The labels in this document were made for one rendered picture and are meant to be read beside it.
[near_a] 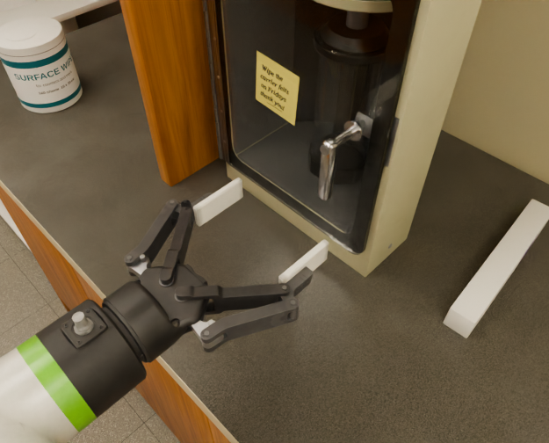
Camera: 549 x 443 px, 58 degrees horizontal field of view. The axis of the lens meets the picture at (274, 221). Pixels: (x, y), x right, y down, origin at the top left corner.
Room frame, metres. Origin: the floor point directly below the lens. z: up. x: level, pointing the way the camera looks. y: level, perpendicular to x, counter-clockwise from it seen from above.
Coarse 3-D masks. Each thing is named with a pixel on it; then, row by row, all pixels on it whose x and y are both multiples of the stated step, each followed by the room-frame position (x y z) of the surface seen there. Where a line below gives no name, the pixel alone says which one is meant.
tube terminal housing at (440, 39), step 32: (448, 0) 0.46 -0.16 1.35; (480, 0) 0.51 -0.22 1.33; (416, 32) 0.44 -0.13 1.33; (448, 32) 0.47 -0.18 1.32; (416, 64) 0.44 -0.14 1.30; (448, 64) 0.49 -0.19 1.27; (416, 96) 0.45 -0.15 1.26; (448, 96) 0.51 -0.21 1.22; (416, 128) 0.46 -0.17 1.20; (416, 160) 0.48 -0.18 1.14; (256, 192) 0.61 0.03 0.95; (384, 192) 0.44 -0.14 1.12; (416, 192) 0.50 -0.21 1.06; (384, 224) 0.45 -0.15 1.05; (352, 256) 0.46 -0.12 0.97; (384, 256) 0.47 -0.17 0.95
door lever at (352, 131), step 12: (348, 120) 0.47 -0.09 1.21; (348, 132) 0.45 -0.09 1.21; (360, 132) 0.46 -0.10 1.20; (324, 144) 0.43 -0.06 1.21; (336, 144) 0.43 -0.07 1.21; (324, 156) 0.43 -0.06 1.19; (336, 156) 0.43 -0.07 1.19; (324, 168) 0.43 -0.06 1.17; (324, 180) 0.43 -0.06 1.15; (324, 192) 0.43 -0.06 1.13
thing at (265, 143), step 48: (240, 0) 0.60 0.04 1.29; (288, 0) 0.54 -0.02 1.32; (336, 0) 0.50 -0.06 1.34; (384, 0) 0.46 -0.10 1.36; (240, 48) 0.61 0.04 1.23; (288, 48) 0.54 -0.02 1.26; (336, 48) 0.49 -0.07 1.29; (384, 48) 0.45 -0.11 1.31; (240, 96) 0.61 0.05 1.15; (336, 96) 0.49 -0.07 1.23; (384, 96) 0.44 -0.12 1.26; (240, 144) 0.62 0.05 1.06; (288, 144) 0.54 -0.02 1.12; (384, 144) 0.43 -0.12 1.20; (288, 192) 0.54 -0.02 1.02; (336, 192) 0.47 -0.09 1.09; (336, 240) 0.47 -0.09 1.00
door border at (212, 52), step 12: (204, 12) 0.65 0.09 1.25; (216, 24) 0.64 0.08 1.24; (216, 36) 0.64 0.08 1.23; (216, 48) 0.64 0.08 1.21; (216, 60) 0.64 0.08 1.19; (216, 72) 0.65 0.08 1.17; (216, 84) 0.65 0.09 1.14; (216, 96) 0.65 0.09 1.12; (396, 108) 0.44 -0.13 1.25; (216, 120) 0.65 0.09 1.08; (228, 156) 0.64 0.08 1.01
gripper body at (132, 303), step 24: (120, 288) 0.26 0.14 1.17; (144, 288) 0.26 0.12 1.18; (168, 288) 0.27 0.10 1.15; (120, 312) 0.23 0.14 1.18; (144, 312) 0.23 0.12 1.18; (168, 312) 0.25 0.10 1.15; (192, 312) 0.25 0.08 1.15; (144, 336) 0.22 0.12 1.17; (168, 336) 0.22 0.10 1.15; (144, 360) 0.21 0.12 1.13
